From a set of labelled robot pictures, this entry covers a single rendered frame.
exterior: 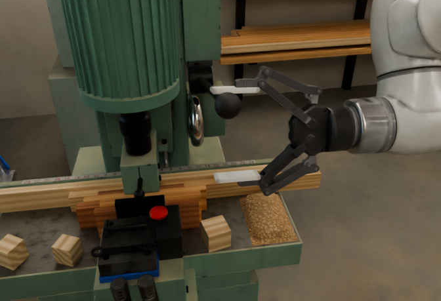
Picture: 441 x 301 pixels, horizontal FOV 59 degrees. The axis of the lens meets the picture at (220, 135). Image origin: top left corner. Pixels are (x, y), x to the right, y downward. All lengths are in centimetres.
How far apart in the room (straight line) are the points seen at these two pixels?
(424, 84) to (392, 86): 4
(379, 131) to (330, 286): 134
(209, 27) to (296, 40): 200
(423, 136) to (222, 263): 42
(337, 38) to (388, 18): 229
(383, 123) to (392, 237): 161
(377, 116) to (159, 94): 34
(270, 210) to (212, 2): 44
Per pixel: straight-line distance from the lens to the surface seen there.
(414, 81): 66
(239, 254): 77
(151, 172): 76
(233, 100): 49
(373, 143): 63
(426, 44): 66
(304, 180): 89
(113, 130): 87
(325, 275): 193
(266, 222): 77
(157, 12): 62
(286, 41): 281
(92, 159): 122
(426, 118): 66
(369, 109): 63
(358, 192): 242
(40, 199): 90
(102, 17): 60
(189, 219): 78
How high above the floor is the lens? 146
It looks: 32 degrees down
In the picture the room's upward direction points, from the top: straight up
